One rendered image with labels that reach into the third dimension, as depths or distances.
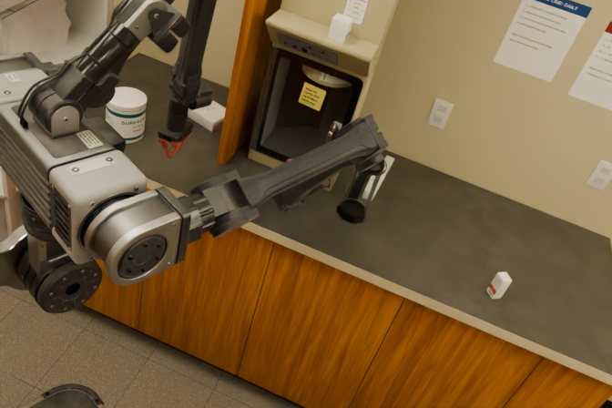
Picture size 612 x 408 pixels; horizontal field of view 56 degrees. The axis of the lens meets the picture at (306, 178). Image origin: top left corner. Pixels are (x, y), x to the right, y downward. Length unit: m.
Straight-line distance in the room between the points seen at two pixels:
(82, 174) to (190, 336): 1.49
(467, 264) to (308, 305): 0.55
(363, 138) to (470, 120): 1.11
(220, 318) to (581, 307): 1.25
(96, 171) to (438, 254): 1.26
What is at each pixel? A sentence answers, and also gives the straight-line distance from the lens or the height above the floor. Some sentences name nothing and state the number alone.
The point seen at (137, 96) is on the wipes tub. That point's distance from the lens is 2.04.
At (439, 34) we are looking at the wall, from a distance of 2.16.
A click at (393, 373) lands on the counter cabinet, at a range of 2.15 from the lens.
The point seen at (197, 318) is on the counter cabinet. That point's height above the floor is 0.34.
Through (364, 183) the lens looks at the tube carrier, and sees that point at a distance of 1.83.
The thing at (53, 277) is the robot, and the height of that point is 1.19.
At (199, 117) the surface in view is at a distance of 2.19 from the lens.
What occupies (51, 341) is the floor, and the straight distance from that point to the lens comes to 2.67.
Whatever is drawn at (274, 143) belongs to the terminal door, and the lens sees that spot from 1.99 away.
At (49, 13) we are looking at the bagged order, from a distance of 2.57.
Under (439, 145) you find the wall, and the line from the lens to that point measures 2.34.
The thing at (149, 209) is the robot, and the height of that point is 1.50.
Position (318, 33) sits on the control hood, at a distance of 1.70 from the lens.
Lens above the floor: 2.17
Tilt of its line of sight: 37 degrees down
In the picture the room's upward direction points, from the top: 17 degrees clockwise
